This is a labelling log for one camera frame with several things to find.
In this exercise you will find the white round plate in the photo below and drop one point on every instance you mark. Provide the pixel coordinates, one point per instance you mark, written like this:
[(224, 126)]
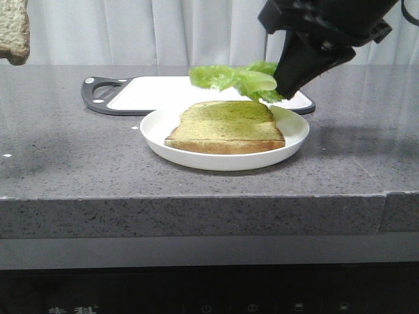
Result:
[(157, 125)]

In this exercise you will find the green lettuce leaf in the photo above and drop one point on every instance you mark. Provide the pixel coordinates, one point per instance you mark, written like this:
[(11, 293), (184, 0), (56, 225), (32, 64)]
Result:
[(255, 81)]

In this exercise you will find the white cutting board, grey handle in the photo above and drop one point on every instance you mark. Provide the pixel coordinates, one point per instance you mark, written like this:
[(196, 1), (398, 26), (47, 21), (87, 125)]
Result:
[(142, 95)]

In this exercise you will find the grey-white curtain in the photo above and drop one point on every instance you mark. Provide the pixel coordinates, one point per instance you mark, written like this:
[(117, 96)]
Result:
[(167, 33)]

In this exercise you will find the black appliance with control panel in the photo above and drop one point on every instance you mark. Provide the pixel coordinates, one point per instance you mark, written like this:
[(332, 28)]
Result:
[(313, 288)]

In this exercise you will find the toasted bread slice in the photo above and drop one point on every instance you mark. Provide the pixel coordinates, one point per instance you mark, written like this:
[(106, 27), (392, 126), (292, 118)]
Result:
[(15, 33), (226, 127)]

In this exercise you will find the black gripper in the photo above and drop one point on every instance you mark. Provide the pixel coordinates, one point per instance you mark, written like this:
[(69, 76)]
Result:
[(316, 34)]

